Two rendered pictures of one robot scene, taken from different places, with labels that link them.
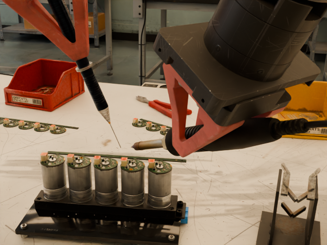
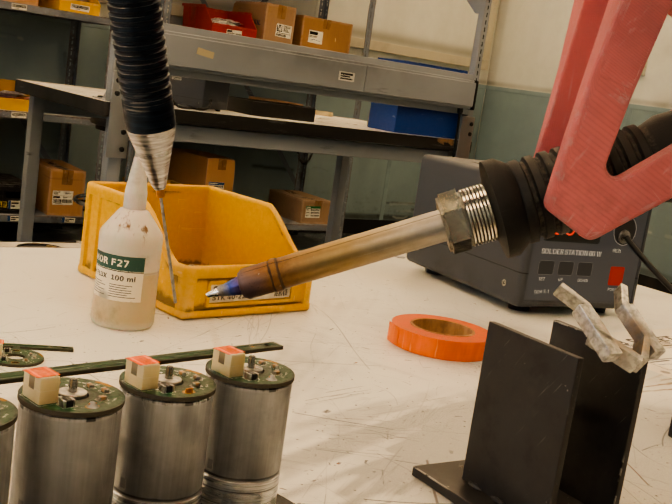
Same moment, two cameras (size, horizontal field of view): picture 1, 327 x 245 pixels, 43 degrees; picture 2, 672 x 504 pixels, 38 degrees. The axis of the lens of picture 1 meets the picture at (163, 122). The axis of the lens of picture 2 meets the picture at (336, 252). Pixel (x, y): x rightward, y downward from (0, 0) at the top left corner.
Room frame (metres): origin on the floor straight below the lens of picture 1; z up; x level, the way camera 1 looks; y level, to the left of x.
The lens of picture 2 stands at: (0.20, 0.20, 0.89)
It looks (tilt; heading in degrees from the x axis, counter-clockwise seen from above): 10 degrees down; 308
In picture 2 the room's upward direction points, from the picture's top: 8 degrees clockwise
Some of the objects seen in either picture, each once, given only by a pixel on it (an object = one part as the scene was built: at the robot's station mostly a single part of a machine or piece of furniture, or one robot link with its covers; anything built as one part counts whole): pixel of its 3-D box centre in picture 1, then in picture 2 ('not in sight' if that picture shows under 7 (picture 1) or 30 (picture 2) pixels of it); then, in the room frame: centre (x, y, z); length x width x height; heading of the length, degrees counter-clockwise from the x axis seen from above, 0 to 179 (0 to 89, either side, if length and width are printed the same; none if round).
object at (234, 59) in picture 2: not in sight; (321, 75); (2.22, -2.16, 0.90); 1.30 x 0.06 x 0.12; 77
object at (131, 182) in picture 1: (133, 185); (157, 469); (0.38, 0.03, 0.79); 0.02 x 0.02 x 0.05
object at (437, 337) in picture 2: not in sight; (440, 336); (0.49, -0.29, 0.76); 0.06 x 0.06 x 0.01
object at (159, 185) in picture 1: (159, 187); (239, 452); (0.38, 0.00, 0.79); 0.02 x 0.02 x 0.05
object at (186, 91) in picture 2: not in sight; (197, 92); (2.44, -1.87, 0.80); 0.15 x 0.12 x 0.10; 6
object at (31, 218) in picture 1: (103, 219); not in sight; (0.36, 0.06, 0.76); 0.16 x 0.07 x 0.01; 85
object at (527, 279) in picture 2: not in sight; (523, 232); (0.56, -0.50, 0.80); 0.15 x 0.12 x 0.10; 158
